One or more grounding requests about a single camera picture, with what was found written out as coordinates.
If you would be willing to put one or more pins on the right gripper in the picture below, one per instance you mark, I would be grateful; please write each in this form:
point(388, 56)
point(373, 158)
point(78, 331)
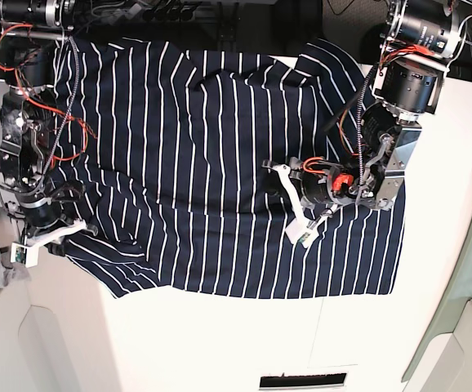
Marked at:
point(47, 221)

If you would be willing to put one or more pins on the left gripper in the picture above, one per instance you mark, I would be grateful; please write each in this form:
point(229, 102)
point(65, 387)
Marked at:
point(315, 187)

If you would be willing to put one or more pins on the navy white striped t-shirt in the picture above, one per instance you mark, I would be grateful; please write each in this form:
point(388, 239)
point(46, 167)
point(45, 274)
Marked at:
point(173, 173)

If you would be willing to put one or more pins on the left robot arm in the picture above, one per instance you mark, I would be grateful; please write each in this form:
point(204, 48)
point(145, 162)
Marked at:
point(420, 41)

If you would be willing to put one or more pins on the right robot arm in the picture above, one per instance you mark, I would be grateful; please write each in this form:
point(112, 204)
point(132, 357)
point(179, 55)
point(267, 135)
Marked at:
point(39, 62)

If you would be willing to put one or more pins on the black power strip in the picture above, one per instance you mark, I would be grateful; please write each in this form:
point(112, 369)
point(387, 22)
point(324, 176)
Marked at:
point(170, 11)

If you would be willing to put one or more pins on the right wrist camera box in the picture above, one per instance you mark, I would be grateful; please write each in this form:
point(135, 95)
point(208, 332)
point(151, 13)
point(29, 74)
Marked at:
point(24, 254)

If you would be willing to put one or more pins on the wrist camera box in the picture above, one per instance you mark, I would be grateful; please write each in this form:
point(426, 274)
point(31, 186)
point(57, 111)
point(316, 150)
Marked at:
point(24, 254)
point(302, 232)

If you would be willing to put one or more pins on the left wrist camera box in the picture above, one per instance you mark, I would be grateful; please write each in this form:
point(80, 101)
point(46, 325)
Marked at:
point(302, 232)

